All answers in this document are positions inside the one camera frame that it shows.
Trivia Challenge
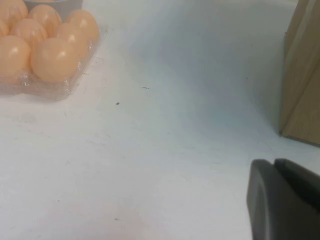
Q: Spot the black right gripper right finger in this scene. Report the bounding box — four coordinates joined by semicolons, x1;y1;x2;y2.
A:
274;157;320;212

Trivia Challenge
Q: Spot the orange plastic egg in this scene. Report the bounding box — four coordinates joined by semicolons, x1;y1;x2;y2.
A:
0;34;32;78
0;0;29;25
0;19;11;36
9;18;49;46
30;37;80;83
65;9;100;42
27;4;63;30
53;23;91;60

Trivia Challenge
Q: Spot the brown cardboard box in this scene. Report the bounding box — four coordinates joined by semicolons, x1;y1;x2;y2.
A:
279;0;320;148

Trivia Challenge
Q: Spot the clear plastic egg tray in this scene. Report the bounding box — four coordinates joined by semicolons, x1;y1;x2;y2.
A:
0;24;109;102

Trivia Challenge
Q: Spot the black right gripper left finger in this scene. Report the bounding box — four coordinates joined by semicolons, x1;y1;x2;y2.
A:
246;158;320;240

